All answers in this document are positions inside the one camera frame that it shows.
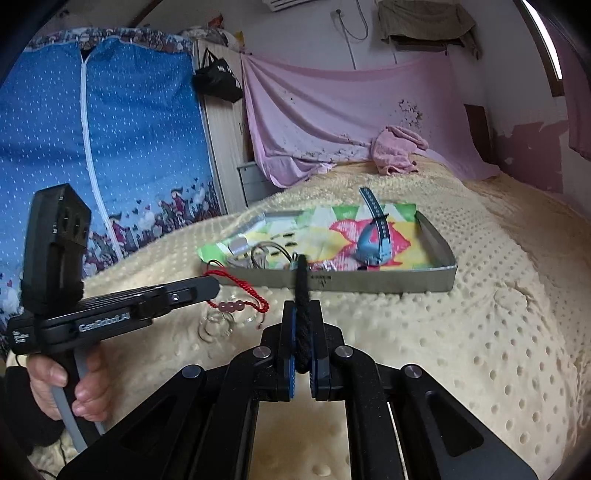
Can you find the person's left hand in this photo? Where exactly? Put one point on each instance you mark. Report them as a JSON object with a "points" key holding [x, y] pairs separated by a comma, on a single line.
{"points": [[46, 374]]}

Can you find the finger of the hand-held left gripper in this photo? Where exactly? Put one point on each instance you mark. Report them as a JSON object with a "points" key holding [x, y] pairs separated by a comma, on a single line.
{"points": [[194, 290]]}

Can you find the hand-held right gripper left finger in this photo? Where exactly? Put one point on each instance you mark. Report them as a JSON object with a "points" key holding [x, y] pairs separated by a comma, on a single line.
{"points": [[282, 341]]}

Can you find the person's left forearm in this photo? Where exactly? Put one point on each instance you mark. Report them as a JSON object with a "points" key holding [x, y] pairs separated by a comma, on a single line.
{"points": [[23, 424]]}

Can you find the thin silver bangle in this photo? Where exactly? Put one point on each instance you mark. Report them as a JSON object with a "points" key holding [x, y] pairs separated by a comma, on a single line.
{"points": [[217, 330]]}

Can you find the white air conditioner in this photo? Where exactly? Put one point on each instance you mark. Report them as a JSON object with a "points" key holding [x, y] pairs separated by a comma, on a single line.
{"points": [[286, 4]]}

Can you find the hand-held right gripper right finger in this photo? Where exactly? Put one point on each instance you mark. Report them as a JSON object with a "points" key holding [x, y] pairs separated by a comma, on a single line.
{"points": [[318, 341]]}

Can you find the printed fabric bundle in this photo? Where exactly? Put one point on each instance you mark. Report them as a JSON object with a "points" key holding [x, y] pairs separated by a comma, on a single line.
{"points": [[203, 34]]}

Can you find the crumpled pink towel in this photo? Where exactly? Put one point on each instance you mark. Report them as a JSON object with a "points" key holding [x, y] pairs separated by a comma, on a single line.
{"points": [[392, 152]]}

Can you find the beige wooden wardrobe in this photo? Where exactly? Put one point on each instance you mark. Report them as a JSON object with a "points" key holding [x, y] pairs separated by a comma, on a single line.
{"points": [[226, 138]]}

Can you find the blue dotted wardrobe cover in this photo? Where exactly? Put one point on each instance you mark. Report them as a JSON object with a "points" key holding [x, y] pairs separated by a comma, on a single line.
{"points": [[138, 138]]}

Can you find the pink hanging sheet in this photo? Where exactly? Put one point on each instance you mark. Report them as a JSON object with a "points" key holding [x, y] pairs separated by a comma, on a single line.
{"points": [[323, 115]]}

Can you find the pink curtain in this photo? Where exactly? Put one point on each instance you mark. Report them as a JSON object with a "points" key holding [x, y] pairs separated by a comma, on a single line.
{"points": [[579, 115]]}

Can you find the colourful printed paper sheet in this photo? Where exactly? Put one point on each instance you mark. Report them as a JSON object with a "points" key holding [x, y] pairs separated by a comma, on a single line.
{"points": [[323, 230]]}

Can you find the black bag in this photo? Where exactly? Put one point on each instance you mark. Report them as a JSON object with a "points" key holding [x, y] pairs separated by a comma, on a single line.
{"points": [[217, 81]]}

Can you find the grey metal tray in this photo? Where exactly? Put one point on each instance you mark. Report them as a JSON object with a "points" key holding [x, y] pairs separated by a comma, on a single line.
{"points": [[369, 281]]}

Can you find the brown framed window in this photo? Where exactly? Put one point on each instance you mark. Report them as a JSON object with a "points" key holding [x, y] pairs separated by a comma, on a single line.
{"points": [[551, 69]]}

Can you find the brown board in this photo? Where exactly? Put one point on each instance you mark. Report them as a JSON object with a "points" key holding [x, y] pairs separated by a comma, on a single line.
{"points": [[478, 134]]}

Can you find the grey drawer cabinet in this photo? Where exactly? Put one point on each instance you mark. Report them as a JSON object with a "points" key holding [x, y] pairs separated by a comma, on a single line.
{"points": [[254, 184]]}

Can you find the olive cloth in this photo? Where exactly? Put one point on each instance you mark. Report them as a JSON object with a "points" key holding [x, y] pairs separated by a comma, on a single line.
{"points": [[425, 18]]}

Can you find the blue smartwatch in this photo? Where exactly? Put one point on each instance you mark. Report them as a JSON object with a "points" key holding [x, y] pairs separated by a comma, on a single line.
{"points": [[369, 249]]}

